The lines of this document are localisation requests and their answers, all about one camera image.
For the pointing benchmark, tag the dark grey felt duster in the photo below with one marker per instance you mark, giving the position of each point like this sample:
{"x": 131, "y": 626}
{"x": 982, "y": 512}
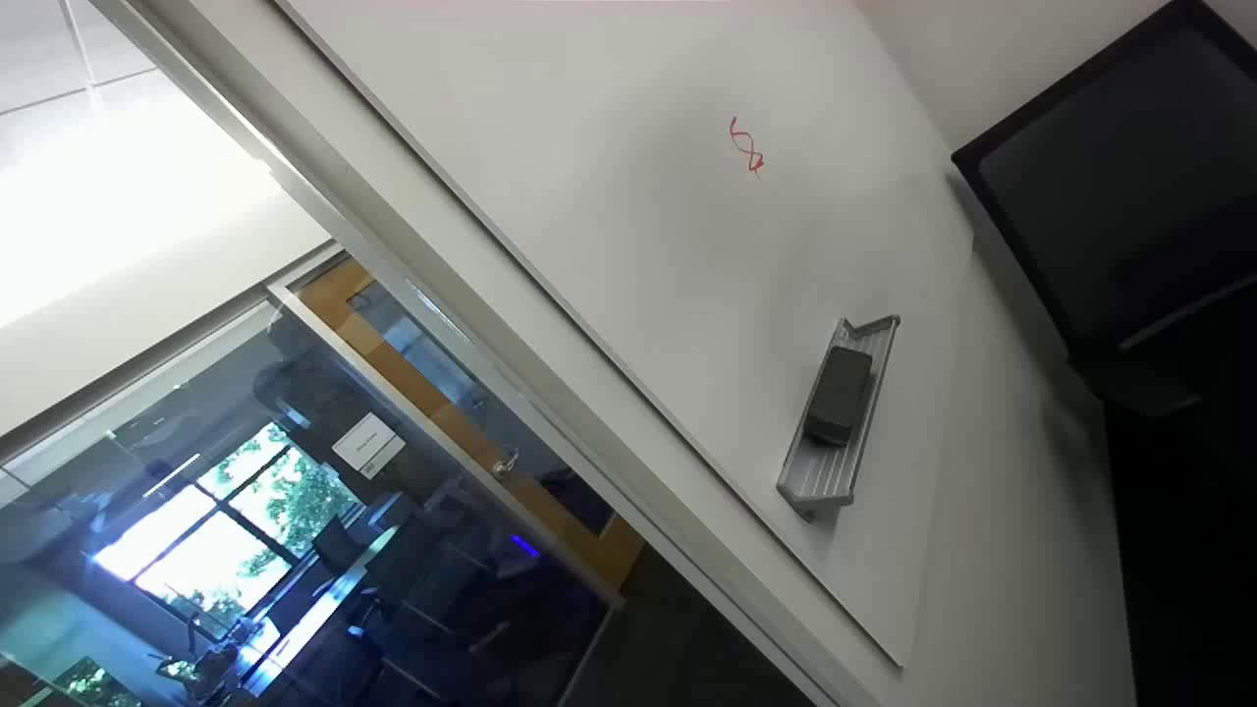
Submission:
{"x": 838, "y": 400}

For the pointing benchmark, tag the red marker writing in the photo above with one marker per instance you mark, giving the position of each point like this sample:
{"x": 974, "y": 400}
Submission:
{"x": 744, "y": 148}

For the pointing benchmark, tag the large white whiteboard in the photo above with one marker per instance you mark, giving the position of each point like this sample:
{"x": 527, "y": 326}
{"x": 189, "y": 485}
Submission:
{"x": 590, "y": 134}

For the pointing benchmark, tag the wooden door with window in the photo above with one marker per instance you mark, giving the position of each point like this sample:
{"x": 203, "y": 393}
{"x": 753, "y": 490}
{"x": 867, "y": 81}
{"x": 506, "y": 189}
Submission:
{"x": 464, "y": 414}

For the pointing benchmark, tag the white paper sign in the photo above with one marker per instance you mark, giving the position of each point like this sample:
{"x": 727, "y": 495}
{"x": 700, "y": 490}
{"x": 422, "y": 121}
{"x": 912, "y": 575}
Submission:
{"x": 367, "y": 444}

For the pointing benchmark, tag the black wall monitor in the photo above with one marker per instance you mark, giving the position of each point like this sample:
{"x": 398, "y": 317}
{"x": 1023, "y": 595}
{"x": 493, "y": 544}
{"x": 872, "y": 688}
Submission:
{"x": 1129, "y": 189}

